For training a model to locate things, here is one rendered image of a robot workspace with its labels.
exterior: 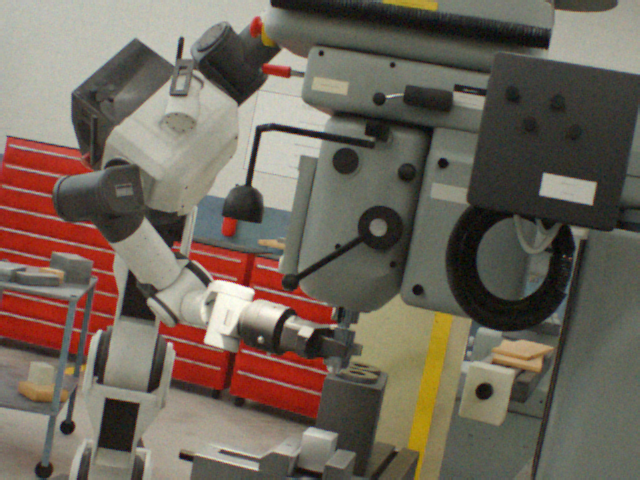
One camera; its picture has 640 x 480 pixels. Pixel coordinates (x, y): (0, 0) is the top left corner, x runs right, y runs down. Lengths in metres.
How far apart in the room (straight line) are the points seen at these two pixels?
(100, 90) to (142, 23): 9.84
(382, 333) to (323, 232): 1.86
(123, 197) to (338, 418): 0.62
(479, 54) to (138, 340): 1.14
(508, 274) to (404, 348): 1.92
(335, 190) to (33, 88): 10.86
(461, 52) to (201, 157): 0.66
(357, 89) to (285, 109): 9.56
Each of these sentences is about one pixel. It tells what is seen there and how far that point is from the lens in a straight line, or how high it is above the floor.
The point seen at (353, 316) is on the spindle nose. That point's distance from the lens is 1.76.
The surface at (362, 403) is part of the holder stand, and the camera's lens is 2.10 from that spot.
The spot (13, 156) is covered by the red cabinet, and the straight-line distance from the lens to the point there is 7.25.
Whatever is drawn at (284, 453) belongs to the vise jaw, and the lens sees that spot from 1.76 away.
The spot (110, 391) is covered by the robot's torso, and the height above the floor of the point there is 0.93.
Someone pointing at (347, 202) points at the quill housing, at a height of 1.48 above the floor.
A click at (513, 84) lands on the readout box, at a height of 1.68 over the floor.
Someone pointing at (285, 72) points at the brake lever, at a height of 1.70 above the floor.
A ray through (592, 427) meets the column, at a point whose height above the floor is 1.23.
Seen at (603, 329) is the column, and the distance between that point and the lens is 1.57.
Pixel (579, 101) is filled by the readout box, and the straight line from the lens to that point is 1.37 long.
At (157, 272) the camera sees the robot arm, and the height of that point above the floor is 1.27.
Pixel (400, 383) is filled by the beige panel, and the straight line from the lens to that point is 3.53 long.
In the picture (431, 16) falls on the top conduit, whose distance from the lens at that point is 1.62.
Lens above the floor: 1.50
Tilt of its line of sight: 3 degrees down
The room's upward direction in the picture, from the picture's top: 11 degrees clockwise
